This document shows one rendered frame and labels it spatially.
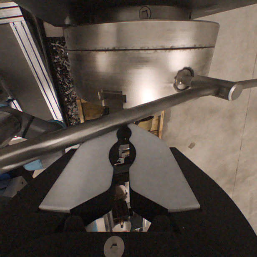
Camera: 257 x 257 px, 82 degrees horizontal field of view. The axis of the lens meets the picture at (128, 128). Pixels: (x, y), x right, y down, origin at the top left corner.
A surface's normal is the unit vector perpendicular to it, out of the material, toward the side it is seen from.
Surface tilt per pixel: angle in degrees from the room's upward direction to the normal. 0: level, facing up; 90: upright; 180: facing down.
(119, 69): 29
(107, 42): 35
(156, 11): 3
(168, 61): 2
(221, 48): 0
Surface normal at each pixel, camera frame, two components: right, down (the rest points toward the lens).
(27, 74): 0.25, 0.47
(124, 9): -0.28, 0.48
